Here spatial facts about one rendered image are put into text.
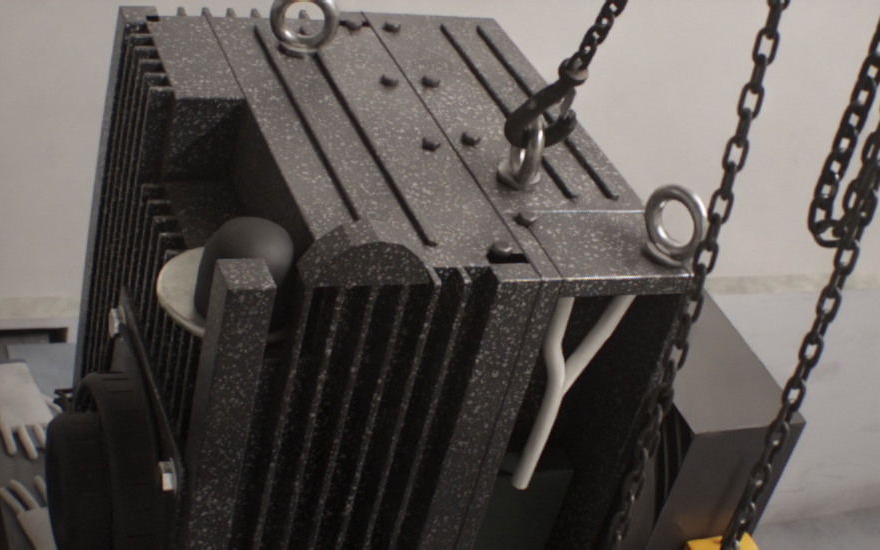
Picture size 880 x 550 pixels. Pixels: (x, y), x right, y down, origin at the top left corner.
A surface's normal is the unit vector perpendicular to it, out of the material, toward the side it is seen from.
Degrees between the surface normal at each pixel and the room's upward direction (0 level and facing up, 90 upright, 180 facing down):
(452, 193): 0
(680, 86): 90
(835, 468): 90
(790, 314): 90
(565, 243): 0
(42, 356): 0
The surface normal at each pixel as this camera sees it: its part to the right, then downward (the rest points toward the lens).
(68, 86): 0.36, 0.59
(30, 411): 0.23, -0.81
